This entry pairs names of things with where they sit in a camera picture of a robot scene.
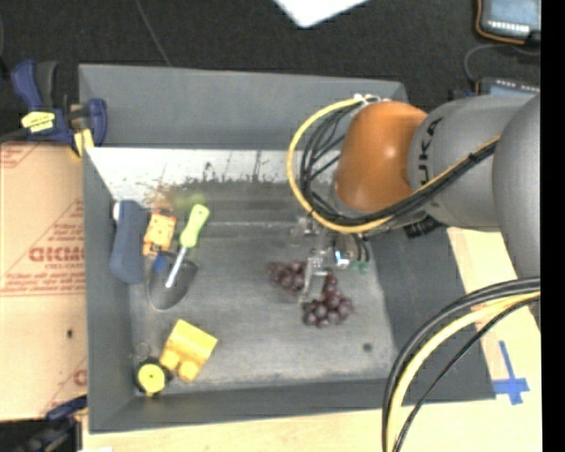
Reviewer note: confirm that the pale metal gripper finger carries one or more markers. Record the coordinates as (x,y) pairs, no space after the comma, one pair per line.
(326,284)
(310,281)

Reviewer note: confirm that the dark purple grape bunch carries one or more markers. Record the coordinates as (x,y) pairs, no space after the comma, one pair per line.
(327,306)

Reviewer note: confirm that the grey metal bin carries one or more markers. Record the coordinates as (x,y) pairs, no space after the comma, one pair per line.
(263,356)

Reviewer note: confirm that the yellow toy block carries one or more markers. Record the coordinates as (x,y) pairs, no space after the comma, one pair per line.
(190,346)

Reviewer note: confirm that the dark grey scoop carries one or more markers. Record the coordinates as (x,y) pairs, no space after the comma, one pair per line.
(166,292)

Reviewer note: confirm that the orange toy block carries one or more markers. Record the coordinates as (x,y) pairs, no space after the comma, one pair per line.
(159,231)

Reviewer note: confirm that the brown cardboard board red print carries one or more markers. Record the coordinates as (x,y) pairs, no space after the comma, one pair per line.
(33,262)

